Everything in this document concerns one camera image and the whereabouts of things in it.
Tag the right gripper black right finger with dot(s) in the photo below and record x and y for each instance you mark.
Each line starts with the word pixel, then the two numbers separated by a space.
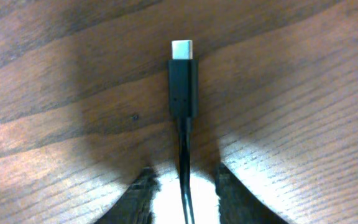
pixel 237 204

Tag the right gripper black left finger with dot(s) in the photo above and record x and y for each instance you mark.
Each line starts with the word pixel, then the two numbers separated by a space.
pixel 134 206

